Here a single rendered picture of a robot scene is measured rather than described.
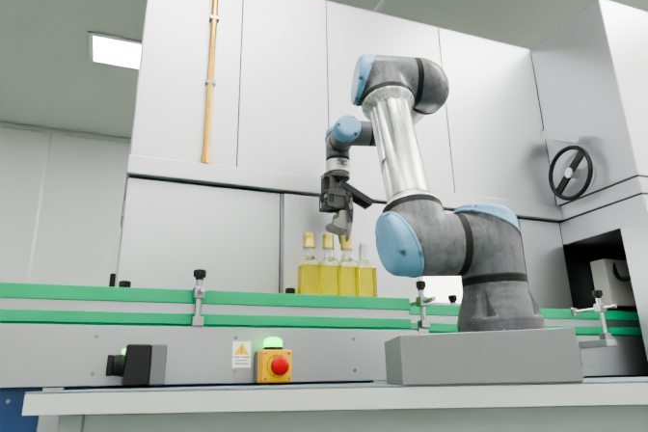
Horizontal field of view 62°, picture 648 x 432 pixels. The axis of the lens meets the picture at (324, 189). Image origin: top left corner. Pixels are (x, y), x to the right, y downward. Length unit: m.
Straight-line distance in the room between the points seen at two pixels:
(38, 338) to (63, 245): 3.39
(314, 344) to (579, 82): 1.53
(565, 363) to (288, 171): 1.11
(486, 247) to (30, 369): 0.93
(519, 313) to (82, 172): 4.20
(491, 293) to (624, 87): 1.42
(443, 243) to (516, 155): 1.38
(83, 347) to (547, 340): 0.91
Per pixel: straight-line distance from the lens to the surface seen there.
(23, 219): 4.75
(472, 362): 0.93
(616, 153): 2.20
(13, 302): 1.33
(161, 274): 1.62
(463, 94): 2.28
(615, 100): 2.25
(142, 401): 0.96
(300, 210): 1.73
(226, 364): 1.31
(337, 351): 1.40
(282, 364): 1.24
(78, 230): 4.69
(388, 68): 1.21
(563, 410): 1.02
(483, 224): 1.02
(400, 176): 1.04
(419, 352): 0.91
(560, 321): 1.97
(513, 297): 1.00
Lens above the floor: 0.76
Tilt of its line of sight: 19 degrees up
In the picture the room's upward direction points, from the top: 1 degrees counter-clockwise
